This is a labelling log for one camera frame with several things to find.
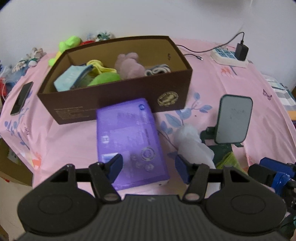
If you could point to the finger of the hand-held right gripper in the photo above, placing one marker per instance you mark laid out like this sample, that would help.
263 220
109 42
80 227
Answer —
261 172

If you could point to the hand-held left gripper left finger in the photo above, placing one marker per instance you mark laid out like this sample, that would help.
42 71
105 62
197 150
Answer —
115 164

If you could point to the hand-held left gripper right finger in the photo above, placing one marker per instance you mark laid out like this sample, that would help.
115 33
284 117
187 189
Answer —
181 168

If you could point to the purple tissue pack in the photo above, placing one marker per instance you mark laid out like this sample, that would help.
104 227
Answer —
129 129

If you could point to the brown cardboard box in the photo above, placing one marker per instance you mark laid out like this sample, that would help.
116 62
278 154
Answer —
138 92

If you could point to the green plush toy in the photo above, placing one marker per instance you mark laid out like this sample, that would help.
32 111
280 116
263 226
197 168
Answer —
105 78

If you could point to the light blue pencil case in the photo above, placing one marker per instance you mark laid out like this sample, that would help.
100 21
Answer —
69 77

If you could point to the mauve plush toy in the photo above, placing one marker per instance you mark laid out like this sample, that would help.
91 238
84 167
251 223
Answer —
129 66

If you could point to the yellow knitted toy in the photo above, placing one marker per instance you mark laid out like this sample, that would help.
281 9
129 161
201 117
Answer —
99 66

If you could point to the blue white striped soft item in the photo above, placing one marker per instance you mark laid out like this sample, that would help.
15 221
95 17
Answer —
158 69

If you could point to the white plastic bag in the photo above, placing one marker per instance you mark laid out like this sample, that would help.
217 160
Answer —
192 143

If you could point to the olive green towel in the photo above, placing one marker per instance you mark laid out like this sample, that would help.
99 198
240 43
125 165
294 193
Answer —
229 160

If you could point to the grey standing mirror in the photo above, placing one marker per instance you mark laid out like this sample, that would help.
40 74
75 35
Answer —
233 118

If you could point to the grey checked cloth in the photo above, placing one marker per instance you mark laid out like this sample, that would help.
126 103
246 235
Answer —
279 90

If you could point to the pink printed bedsheet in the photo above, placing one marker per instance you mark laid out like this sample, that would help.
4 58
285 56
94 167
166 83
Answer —
208 78

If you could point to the plain cardboard carton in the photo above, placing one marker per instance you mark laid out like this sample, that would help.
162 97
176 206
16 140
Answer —
13 162

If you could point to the dark smartphone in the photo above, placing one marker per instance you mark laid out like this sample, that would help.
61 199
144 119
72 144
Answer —
22 98

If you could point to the white power strip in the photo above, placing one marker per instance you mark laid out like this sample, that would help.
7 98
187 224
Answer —
223 55

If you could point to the black charger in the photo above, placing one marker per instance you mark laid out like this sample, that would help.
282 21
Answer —
241 51

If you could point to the red cloth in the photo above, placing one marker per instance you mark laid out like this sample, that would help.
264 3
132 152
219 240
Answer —
87 42

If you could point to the small green white toy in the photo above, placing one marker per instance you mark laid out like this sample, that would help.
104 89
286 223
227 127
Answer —
105 36

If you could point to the green frog plush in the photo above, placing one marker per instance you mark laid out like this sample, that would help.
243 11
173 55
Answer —
69 42

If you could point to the small beige knitted toy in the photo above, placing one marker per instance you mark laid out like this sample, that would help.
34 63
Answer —
35 53

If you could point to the small white knitted toy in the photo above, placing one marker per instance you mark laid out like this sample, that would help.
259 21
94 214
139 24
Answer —
22 64

